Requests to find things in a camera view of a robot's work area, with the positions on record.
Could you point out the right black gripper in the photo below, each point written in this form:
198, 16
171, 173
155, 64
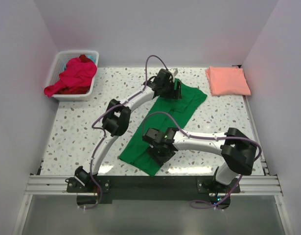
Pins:
158, 159

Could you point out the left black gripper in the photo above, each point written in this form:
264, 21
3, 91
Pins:
174, 94

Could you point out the green t shirt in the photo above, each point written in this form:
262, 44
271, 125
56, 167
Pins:
181, 110

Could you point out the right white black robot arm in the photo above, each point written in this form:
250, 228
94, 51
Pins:
238, 151

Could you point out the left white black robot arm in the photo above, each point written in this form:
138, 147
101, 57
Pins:
115, 121

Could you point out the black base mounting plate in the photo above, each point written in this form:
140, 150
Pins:
162, 188

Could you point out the folded salmon pink t shirt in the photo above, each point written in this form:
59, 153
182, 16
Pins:
227, 81

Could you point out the teal garment in basket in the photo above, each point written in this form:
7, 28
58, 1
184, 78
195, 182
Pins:
92, 57

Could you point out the dark red t shirt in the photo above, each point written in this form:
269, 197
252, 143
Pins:
84, 59

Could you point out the crumpled magenta t shirt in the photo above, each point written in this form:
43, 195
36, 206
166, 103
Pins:
75, 79

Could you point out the white plastic laundry basket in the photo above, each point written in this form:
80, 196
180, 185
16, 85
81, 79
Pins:
59, 65

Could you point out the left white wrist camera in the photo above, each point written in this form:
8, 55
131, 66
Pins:
174, 72

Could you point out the aluminium frame rail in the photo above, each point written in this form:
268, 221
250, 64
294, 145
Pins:
56, 185

